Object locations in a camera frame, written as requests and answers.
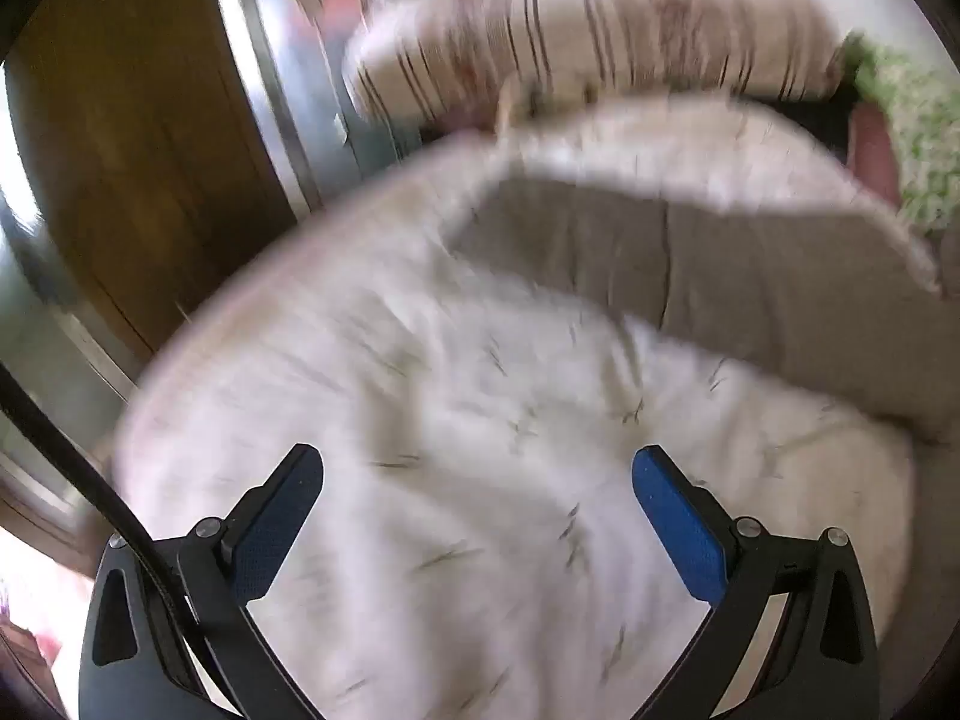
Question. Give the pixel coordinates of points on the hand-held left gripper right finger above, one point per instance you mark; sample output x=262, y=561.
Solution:
x=679, y=532

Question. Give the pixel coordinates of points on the pink cushion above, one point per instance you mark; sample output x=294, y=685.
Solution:
x=874, y=154

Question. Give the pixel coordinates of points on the green checkered pillow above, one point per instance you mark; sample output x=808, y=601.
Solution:
x=919, y=135

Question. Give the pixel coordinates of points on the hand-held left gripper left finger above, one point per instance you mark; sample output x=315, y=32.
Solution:
x=281, y=529

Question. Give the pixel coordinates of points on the grey-brown puffer jacket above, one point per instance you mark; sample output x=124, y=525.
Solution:
x=750, y=277

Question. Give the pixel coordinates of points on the striped floral pillow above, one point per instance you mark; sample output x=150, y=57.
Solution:
x=600, y=22

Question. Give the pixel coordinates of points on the white leaf-print bed sheet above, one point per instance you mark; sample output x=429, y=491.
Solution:
x=420, y=420

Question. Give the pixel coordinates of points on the wooden door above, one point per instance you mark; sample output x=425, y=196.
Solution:
x=135, y=165

